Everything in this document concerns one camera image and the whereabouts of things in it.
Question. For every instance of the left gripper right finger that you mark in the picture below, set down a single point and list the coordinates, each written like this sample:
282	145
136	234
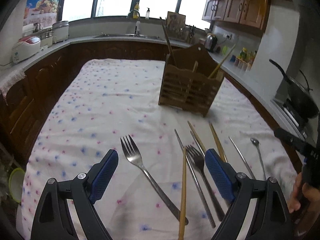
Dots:
271	218

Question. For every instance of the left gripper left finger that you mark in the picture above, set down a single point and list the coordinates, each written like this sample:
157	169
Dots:
52	218

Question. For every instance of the steel chopstick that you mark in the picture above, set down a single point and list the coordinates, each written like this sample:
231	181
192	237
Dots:
196	182
243	159
197	143

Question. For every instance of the light wooden chopstick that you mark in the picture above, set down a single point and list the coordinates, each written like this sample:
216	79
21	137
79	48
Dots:
183	197

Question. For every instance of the kitchen faucet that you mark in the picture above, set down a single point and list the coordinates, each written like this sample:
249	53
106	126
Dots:
135	15

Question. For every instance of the right hand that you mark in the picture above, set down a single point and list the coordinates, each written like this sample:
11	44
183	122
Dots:
303	191

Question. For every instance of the green lid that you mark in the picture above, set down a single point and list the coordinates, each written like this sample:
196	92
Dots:
16	184

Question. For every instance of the steel spoon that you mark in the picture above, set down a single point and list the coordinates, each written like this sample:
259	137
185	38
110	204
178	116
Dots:
255	142

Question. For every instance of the black wok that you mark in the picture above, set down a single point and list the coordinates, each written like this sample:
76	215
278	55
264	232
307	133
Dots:
300	97

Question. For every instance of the steel fork middle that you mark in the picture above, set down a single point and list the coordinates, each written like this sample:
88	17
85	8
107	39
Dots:
198	161

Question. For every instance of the steel fork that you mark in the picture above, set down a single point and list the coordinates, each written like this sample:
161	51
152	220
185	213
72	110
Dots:
133	155
198	161

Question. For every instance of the steel fork left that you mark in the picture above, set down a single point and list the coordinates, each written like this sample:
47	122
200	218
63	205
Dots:
133	155

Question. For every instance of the wooden chopstick long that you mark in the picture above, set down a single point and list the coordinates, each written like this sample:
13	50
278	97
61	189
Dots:
198	138

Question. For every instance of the floral white tablecloth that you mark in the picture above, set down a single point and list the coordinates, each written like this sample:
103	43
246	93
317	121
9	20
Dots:
110	99

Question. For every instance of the wooden utensil holder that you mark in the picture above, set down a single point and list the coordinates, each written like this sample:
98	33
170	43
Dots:
190	80

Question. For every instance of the steel electric kettle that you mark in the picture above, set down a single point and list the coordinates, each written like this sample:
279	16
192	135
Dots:
210	42

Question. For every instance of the white red rice cooker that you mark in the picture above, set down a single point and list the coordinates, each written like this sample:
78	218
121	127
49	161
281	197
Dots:
25	48

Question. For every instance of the white cooker pot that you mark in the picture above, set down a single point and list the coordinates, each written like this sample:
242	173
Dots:
60	31

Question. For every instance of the steel sink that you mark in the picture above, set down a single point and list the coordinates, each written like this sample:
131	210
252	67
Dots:
128	35

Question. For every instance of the fruit poster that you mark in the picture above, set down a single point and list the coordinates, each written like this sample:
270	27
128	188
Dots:
43	12

